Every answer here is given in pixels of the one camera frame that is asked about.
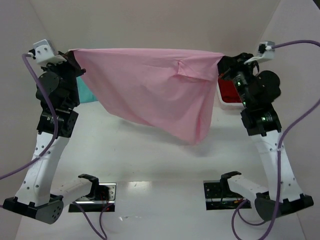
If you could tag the pink t shirt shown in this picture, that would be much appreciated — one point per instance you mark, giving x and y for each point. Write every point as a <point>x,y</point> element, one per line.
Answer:
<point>170,89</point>

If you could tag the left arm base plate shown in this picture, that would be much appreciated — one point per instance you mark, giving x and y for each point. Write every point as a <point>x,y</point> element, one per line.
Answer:
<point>105,198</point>

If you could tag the white plastic basket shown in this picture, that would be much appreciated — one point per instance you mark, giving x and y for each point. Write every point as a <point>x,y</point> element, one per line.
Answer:
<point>228,106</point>

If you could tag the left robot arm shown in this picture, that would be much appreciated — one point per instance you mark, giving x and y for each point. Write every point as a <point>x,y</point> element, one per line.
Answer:
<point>57,91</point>

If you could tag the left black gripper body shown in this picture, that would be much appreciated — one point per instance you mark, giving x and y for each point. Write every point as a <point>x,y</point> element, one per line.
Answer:
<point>70,64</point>

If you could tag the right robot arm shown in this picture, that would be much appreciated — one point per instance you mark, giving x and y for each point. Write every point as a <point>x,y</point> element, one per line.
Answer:
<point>283,195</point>

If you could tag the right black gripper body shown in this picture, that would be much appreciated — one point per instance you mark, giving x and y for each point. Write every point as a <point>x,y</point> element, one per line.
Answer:
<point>227,64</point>

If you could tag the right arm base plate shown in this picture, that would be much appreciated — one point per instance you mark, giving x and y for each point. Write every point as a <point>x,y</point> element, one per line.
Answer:
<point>216,199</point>

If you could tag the teal folded t shirt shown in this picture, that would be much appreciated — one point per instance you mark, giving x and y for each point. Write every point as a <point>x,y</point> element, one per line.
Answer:
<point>84,93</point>

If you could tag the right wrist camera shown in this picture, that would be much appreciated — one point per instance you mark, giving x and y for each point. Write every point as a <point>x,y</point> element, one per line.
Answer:
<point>265,53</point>

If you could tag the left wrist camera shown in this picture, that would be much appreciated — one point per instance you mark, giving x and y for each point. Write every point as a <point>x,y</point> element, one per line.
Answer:
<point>44,53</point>

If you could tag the red t shirt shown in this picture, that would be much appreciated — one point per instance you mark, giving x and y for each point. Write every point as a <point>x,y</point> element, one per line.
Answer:
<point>228,92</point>

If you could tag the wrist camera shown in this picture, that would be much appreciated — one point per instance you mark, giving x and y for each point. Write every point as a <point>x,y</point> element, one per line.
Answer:
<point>44,53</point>
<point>265,53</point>

